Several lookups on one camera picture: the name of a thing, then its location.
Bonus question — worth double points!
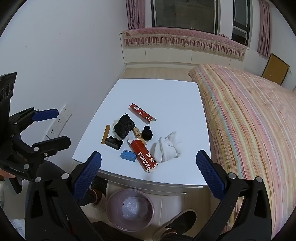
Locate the white window seat cabinet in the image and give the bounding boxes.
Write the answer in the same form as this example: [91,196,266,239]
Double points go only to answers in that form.
[119,32,245,70]

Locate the person's left hand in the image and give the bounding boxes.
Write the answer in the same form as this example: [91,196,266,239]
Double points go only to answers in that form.
[0,168,16,180]

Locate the pink plastic waste bin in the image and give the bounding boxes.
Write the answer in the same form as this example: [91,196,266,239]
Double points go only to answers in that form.
[106,188,155,232]

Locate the flat brown strip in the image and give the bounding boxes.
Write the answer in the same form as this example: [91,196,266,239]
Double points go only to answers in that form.
[100,125,111,144]

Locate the small blue box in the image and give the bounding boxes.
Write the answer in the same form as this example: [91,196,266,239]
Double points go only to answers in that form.
[120,150,137,162]

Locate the brown framed board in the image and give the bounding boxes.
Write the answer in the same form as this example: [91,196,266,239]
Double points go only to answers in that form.
[261,53,290,86]

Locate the black plastic holder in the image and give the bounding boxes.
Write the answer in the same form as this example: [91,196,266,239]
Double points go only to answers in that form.
[104,136,124,151]

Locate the pink dotted curtain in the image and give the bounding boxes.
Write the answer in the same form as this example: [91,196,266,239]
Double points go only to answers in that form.
[126,0,146,30]
[257,0,271,57]

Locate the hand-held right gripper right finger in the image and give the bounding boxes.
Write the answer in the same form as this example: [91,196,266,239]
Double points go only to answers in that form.
[196,149,272,241]

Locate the row of white wall sockets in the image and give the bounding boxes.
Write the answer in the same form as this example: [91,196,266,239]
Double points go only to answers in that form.
[45,104,73,139]

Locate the crumpled clear plastic bag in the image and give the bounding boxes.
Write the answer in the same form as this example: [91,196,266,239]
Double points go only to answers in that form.
[122,197,148,219]

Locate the dark window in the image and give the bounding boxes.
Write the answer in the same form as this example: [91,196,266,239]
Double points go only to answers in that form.
[151,0,251,45]

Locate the small wooden block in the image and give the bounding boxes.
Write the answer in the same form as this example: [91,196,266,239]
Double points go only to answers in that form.
[132,127,147,146]

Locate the black mesh cloth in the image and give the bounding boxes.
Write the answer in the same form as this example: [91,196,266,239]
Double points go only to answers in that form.
[113,113,136,139]

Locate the white printed clothing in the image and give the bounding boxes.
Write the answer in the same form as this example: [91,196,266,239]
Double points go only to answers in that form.
[0,181,26,240]

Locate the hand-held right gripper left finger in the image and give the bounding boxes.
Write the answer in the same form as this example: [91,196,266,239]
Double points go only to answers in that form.
[24,151,102,241]

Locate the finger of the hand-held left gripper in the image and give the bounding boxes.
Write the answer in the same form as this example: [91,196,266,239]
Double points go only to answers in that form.
[32,136,71,161]
[9,107,59,133]

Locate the slim red cardboard box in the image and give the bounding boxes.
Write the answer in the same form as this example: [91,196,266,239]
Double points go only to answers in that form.
[129,101,157,124]

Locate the pink quilted window seat cover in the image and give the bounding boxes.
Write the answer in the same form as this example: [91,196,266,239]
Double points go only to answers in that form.
[122,27,248,61]

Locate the wide red cardboard box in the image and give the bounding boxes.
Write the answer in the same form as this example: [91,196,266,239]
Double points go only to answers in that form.
[127,138,159,174]

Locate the person's right black shoe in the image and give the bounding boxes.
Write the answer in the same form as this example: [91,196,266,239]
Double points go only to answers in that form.
[153,209,197,240]

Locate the white cloth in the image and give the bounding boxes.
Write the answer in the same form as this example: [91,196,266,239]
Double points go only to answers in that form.
[154,131,181,163]

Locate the striped pink bed blanket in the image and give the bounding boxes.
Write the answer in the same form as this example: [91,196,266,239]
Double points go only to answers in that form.
[188,64,296,234]

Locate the white table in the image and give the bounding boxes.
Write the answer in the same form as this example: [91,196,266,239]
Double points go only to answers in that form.
[72,79,211,196]

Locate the black fuzzy ball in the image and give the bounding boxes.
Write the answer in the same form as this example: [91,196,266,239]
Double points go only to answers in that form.
[142,126,153,141]

